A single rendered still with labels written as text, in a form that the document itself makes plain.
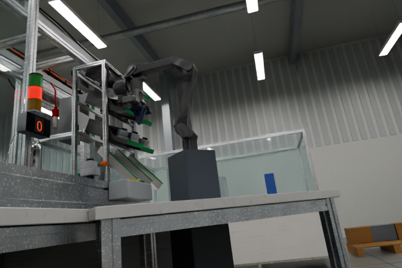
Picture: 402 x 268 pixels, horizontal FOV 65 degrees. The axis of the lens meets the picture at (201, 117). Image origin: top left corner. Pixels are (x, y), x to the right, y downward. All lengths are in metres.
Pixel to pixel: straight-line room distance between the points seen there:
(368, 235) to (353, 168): 3.65
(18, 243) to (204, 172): 0.70
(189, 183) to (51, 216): 0.56
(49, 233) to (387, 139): 9.87
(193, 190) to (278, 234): 3.90
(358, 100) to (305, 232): 6.12
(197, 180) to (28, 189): 0.59
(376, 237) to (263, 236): 2.29
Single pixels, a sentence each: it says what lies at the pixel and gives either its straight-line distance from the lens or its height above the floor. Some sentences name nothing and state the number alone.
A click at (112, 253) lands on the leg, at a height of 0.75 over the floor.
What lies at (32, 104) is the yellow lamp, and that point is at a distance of 1.33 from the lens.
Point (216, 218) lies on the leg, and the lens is 0.95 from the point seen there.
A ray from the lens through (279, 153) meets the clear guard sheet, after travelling 5.10.
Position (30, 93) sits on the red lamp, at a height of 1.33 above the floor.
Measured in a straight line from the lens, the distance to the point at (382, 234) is 6.57.
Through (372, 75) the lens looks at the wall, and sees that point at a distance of 10.76.
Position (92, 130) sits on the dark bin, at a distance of 1.69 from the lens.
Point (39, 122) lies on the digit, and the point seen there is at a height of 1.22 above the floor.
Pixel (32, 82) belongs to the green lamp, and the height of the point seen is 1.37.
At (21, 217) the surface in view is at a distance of 0.67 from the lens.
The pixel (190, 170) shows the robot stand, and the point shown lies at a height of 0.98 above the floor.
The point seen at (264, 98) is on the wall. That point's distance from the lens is 10.16.
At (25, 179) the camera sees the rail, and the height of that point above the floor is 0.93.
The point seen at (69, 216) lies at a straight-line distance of 0.78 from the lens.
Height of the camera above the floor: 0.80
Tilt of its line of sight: 18 degrees up
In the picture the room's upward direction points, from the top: 7 degrees counter-clockwise
